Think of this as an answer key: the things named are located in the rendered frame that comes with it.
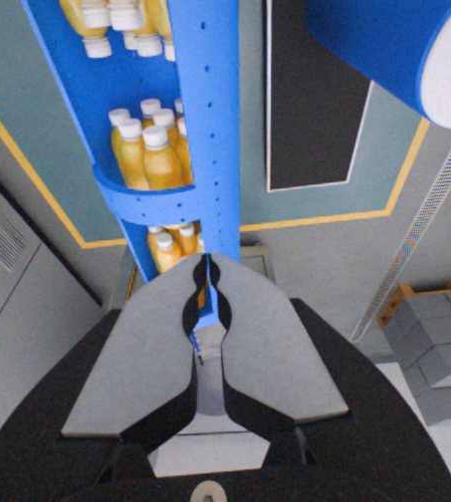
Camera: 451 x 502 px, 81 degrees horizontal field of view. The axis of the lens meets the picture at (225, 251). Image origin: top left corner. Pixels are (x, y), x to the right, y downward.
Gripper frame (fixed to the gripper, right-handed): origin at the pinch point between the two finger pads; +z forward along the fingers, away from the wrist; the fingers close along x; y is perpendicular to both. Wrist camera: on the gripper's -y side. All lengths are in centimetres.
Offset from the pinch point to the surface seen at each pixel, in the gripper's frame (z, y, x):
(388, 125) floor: 157, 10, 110
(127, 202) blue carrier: 32.9, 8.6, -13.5
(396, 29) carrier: 57, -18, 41
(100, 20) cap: 36.2, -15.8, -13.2
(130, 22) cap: 31.5, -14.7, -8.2
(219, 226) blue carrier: 37.1, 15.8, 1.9
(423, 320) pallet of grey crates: 164, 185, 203
